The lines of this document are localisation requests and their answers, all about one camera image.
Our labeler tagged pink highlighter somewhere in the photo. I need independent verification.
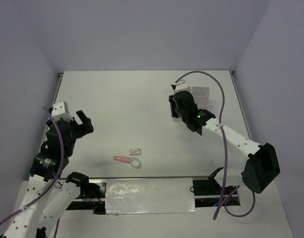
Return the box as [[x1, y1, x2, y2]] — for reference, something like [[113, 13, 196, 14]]
[[113, 156, 131, 163]]

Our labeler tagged white eraser red label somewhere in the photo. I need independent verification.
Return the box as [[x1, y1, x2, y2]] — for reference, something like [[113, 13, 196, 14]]
[[129, 148, 141, 156]]

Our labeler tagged clear tape ring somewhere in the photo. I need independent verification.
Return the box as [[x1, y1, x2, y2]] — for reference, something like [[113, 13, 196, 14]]
[[129, 158, 142, 170]]

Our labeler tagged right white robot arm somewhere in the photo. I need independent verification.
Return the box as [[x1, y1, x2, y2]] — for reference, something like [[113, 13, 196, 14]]
[[169, 91, 280, 194]]

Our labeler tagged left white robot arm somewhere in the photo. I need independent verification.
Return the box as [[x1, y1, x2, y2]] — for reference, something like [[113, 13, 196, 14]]
[[1, 106, 94, 238]]

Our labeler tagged left white compartment container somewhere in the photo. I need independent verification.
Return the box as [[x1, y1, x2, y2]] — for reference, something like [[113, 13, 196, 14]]
[[172, 85, 191, 122]]

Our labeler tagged white compartment container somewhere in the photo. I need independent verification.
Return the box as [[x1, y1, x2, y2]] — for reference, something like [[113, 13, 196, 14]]
[[191, 87, 210, 110], [172, 85, 191, 122]]

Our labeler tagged right white compartment container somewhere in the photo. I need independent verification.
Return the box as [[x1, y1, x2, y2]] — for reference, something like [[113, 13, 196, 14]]
[[191, 87, 210, 110]]

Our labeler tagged white base cover plate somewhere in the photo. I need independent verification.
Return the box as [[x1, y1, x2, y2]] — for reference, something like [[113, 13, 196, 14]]
[[105, 178, 197, 215]]

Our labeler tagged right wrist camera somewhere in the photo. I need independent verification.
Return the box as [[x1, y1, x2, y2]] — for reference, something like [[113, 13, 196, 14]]
[[171, 79, 188, 94]]

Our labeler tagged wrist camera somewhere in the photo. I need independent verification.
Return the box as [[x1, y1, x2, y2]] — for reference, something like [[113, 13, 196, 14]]
[[51, 101, 73, 121], [171, 79, 188, 94]]

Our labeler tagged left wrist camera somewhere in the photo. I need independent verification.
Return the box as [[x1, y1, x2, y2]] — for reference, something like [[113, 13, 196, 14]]
[[51, 101, 73, 121]]

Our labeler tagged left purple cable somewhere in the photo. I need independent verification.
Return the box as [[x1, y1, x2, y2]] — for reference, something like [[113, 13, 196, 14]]
[[0, 106, 65, 238]]

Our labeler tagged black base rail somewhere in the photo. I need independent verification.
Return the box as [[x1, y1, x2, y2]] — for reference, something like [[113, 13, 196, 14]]
[[59, 176, 242, 215]]

